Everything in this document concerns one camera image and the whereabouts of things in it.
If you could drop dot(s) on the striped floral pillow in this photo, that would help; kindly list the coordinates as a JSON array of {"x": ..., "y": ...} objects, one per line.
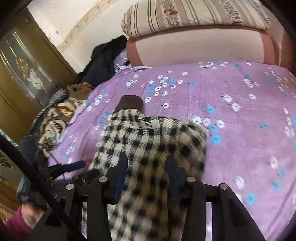
[{"x": 196, "y": 14}]

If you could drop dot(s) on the brown garment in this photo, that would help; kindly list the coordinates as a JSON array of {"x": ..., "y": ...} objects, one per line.
[{"x": 81, "y": 89}]

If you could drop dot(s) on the lilac shirt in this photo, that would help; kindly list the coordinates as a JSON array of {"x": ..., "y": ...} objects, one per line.
[{"x": 129, "y": 67}]

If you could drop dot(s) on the black jacket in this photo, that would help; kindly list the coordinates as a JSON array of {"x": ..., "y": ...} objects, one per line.
[{"x": 30, "y": 143}]

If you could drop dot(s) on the wooden wardrobe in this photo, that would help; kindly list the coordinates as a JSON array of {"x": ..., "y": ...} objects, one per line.
[{"x": 27, "y": 69}]

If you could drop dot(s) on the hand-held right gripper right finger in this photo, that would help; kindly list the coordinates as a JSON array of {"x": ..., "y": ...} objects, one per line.
[{"x": 172, "y": 176}]

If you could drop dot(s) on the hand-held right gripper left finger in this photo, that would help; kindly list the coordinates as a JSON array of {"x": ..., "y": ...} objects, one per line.
[{"x": 121, "y": 176}]

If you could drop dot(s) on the beige black checked coat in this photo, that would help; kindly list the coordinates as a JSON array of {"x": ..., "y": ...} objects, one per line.
[{"x": 148, "y": 139}]

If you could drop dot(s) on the dark navy clothes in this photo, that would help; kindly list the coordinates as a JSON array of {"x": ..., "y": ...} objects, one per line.
[{"x": 101, "y": 62}]

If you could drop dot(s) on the purple floral bed sheet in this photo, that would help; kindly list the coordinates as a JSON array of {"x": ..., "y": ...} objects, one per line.
[{"x": 242, "y": 139}]

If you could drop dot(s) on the beige patterned blanket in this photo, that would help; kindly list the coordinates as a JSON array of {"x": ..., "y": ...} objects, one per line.
[{"x": 53, "y": 129}]

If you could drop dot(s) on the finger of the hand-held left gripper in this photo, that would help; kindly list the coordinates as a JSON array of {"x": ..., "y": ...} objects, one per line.
[
  {"x": 89, "y": 176},
  {"x": 74, "y": 165}
]

